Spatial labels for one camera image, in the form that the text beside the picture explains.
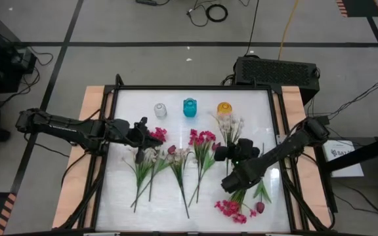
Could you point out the light wooden table board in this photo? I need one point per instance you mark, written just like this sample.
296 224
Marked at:
89 105

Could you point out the black power strip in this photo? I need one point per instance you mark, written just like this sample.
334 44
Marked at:
146 2

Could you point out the black desk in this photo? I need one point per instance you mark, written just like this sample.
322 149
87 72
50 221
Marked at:
366 152

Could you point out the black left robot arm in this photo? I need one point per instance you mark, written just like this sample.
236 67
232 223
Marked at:
61 126

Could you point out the clear glass vase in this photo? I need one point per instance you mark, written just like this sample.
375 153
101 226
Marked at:
160 110

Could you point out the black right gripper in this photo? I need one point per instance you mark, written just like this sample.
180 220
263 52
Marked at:
241 152

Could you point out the blue glass vase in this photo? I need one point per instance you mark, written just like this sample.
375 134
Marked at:
189 108

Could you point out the pink artificial flower bunch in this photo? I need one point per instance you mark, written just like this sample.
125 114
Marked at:
202 137
159 133
231 208

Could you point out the yellow glass vase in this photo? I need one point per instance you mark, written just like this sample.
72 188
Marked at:
224 107

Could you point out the black perforated computer case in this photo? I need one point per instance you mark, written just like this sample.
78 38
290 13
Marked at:
274 72

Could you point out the black metal table frame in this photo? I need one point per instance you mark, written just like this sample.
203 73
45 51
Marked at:
192 88

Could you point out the white printed paper sheet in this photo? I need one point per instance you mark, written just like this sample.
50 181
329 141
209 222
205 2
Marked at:
343 164

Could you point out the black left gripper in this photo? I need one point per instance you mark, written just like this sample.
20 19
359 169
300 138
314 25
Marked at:
133 136

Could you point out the silver metal bracket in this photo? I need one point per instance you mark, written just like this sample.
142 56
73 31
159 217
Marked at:
278 139

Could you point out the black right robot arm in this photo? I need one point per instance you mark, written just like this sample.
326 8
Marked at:
274 157

